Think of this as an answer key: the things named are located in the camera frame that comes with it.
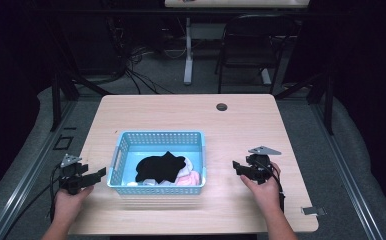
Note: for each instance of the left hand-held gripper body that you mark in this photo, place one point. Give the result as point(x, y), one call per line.
point(70, 173)

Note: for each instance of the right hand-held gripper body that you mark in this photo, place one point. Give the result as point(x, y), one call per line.
point(259, 166)

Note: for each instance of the light blue plastic basket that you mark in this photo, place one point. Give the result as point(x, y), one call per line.
point(124, 156)

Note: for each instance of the pink cloth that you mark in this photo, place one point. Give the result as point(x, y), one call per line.
point(189, 179)

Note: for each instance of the black cloth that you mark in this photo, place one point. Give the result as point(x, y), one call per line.
point(159, 167)

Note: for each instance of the person's right hand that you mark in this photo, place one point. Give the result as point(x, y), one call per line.
point(265, 195)

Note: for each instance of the person's left hand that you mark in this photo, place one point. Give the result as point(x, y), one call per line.
point(68, 204)

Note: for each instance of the white desk with legs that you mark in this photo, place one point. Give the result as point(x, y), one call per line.
point(188, 60)

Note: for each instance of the black folding chair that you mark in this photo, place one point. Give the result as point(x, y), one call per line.
point(247, 46)

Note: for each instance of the aluminium floor rail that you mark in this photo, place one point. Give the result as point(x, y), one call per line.
point(347, 180)
point(24, 180)

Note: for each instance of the grey metal bracket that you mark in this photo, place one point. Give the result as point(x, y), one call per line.
point(312, 210)

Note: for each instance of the black metal frame post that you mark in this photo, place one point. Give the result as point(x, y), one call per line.
point(329, 106)
point(55, 103)

